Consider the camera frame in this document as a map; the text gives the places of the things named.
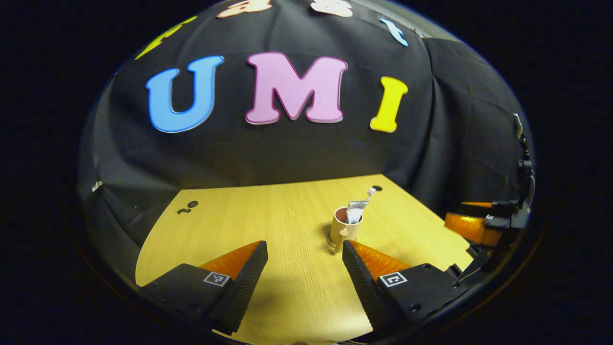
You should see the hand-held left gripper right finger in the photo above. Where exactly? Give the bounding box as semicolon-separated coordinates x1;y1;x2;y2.
341;240;472;336

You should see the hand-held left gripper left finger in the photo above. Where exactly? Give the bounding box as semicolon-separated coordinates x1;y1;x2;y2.
139;241;269;336

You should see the beige cup with handle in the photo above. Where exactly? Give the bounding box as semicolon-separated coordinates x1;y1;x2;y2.
327;207;364;253

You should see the white toothpaste tube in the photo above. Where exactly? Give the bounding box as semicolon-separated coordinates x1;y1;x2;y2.
346;200;370;225

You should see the white toothbrush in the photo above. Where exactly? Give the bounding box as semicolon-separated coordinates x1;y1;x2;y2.
357;187;377;223

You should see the yellow wooden desktop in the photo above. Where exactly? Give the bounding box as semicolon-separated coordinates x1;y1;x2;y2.
136;173;475;345

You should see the black backdrop cloth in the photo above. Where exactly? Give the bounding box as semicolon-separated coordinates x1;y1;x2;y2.
77;0;527;288

